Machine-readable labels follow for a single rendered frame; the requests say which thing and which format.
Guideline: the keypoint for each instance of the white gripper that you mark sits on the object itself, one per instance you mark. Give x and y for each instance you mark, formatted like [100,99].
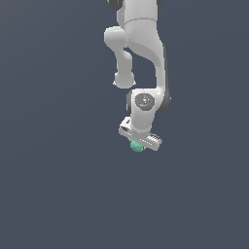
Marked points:
[140,136]

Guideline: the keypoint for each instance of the small green object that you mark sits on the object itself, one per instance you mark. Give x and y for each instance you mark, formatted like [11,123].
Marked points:
[135,147]

